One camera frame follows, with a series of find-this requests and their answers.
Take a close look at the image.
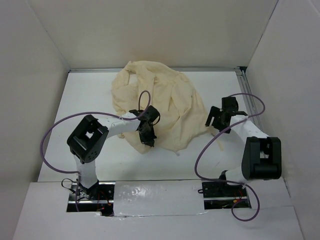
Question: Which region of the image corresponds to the cream yellow jacket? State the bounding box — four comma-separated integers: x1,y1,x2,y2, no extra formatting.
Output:
111,61,218,152

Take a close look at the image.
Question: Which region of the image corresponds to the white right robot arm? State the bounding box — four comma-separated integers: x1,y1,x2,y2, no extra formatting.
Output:
205,94,282,196

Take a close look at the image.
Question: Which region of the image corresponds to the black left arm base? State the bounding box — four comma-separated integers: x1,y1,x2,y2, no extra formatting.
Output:
61,178,116,217

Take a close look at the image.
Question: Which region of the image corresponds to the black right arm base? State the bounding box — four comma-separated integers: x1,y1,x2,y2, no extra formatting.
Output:
198,181,251,210

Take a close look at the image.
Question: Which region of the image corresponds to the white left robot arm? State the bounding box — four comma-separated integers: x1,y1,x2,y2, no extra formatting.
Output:
67,105,161,200

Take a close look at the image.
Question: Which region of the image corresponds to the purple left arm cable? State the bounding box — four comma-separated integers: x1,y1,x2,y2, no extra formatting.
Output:
40,90,152,212

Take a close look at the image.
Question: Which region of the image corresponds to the aluminium frame rail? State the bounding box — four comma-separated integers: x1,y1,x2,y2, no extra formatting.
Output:
235,66,263,130

